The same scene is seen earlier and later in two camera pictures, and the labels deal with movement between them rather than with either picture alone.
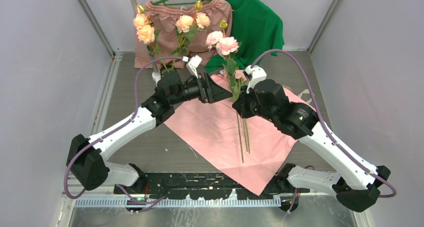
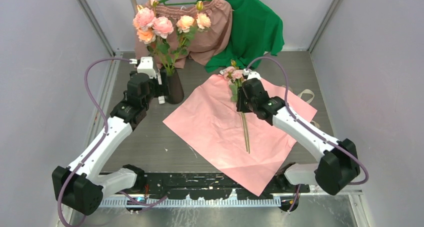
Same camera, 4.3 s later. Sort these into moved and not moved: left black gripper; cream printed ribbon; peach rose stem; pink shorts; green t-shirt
Moved: left black gripper
Not moved: peach rose stem; cream printed ribbon; green t-shirt; pink shorts
